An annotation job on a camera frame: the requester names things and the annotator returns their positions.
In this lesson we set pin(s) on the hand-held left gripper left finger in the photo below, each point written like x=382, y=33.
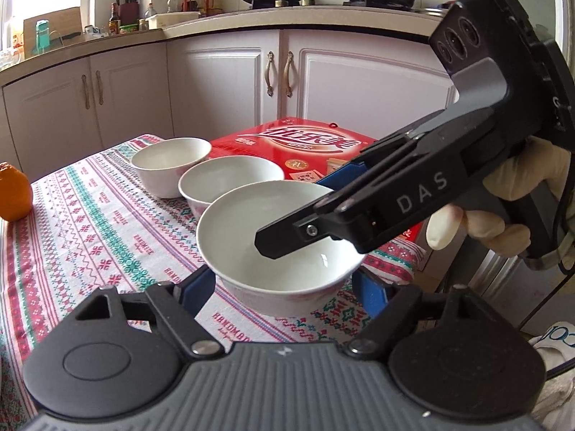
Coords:
x=197, y=292

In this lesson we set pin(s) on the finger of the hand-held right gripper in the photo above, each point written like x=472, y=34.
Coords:
x=346, y=177
x=292, y=233

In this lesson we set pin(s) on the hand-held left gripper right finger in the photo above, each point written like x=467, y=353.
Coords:
x=370, y=295

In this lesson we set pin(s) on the person's right hand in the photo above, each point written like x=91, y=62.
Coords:
x=530, y=170

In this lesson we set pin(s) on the red gift box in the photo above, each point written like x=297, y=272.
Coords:
x=287, y=143

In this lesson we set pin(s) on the white bowl with pink print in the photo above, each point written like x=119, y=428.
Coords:
x=224, y=179

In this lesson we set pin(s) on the white cabinet door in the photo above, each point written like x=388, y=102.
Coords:
x=40, y=134
x=224, y=85
x=359, y=81
x=134, y=94

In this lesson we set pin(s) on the patterned tablecloth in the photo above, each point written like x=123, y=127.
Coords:
x=90, y=233

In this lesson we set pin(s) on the plain white bowl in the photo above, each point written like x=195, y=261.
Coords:
x=166, y=166

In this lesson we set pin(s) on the gas stove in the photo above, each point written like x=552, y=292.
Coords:
x=341, y=3

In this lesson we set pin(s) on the white kitchen countertop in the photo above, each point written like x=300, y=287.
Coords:
x=215, y=25

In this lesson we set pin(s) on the white printed cloth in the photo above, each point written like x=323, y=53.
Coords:
x=557, y=368

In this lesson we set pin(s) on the orange with bumpy top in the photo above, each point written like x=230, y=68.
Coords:
x=15, y=195

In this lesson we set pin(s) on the yellow condiment bottle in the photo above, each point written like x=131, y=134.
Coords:
x=202, y=3

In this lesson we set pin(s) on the brown condiment bottle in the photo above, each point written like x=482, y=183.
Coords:
x=189, y=3

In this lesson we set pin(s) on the white plastic tray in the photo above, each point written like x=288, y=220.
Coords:
x=173, y=19

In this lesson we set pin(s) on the clear bottle with dark cap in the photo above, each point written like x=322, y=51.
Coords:
x=173, y=3

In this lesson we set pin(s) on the small clear bottle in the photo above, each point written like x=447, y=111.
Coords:
x=150, y=12

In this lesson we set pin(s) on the green tin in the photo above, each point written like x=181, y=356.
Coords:
x=128, y=28

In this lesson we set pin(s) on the knife block with knives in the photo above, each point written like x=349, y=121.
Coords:
x=129, y=13

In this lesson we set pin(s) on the dark sauce bottle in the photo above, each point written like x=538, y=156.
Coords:
x=114, y=22

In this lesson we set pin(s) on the small white carton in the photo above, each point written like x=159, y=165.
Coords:
x=95, y=30

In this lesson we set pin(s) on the teal water bottle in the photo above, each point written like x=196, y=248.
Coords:
x=42, y=38

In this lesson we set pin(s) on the wooden cutting board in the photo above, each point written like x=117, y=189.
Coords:
x=60, y=24

